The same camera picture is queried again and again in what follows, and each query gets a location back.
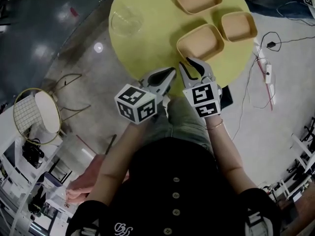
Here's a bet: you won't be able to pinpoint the grey harness strap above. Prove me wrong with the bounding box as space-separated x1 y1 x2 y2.
246 211 268 236
78 226 99 236

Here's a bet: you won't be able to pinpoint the person's black buttoned shirt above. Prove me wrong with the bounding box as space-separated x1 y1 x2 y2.
65 136 281 236

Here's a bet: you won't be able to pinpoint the red floor tape strip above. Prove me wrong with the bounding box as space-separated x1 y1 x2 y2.
257 58 274 111

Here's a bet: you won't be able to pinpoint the white power strip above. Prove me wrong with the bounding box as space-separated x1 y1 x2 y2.
264 63 273 84

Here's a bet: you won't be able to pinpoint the person's grey jeans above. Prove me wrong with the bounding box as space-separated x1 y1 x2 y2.
147 96 215 157

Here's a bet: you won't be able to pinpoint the person's left forearm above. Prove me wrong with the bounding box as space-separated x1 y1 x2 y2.
98 121 152 181

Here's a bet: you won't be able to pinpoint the black bag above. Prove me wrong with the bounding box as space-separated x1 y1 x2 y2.
21 138 45 169

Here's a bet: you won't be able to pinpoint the dark grey bin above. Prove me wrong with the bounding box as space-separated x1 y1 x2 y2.
220 84 233 111

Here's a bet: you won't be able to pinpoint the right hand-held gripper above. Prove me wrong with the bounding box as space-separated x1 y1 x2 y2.
179 57 223 119

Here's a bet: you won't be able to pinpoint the clear glass bowl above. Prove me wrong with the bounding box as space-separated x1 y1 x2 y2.
110 5 145 37

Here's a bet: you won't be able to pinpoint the person's right forearm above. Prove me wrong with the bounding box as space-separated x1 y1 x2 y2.
204 116 244 179

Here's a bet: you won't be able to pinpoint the white desk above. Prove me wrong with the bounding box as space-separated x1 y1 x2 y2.
0 102 74 236

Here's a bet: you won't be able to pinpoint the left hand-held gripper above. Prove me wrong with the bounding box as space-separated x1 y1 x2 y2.
114 67 178 125

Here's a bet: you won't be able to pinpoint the black cable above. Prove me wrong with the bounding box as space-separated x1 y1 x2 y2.
260 30 315 54

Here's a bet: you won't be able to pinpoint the white cable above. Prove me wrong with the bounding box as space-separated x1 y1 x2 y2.
231 55 261 141

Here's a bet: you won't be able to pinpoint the gold bracelet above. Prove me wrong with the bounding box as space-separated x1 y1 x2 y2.
205 118 224 130

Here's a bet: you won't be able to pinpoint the gold wire chair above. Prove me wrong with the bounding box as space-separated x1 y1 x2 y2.
12 73 92 146

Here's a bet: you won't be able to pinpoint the round table with yellow-green cloth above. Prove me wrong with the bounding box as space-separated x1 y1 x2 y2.
108 0 254 98

